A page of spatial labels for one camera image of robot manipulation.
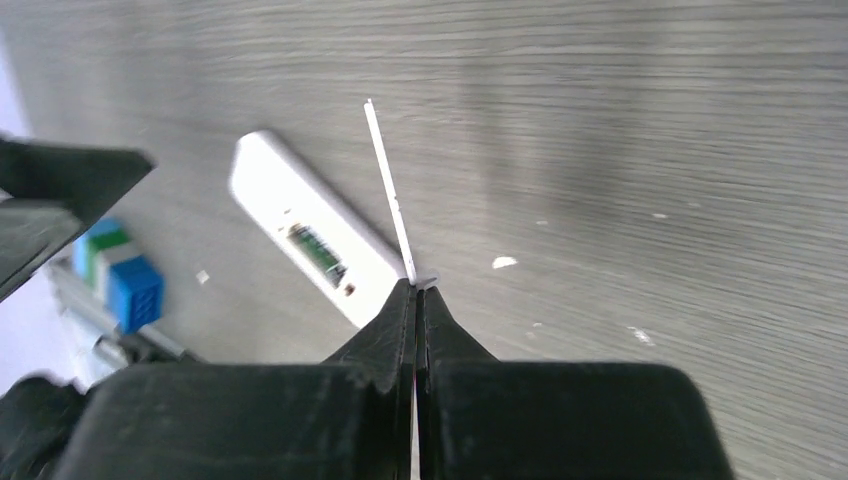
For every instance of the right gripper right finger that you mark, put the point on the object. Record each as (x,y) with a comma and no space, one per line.
(480,417)

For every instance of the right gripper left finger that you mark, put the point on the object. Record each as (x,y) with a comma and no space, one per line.
(346,417)

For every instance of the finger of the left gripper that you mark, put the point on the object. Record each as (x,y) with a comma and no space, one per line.
(54,194)

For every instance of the green battery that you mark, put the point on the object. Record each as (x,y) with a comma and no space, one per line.
(325,260)

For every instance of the white remote control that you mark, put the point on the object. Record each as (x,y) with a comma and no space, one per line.
(277,189)

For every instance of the white battery cover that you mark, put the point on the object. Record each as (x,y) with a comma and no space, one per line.
(427,279)

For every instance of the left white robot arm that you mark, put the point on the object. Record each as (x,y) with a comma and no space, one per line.
(40,424)

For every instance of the blue green toy brick stack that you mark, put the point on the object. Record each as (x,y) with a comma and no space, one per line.
(119,275)

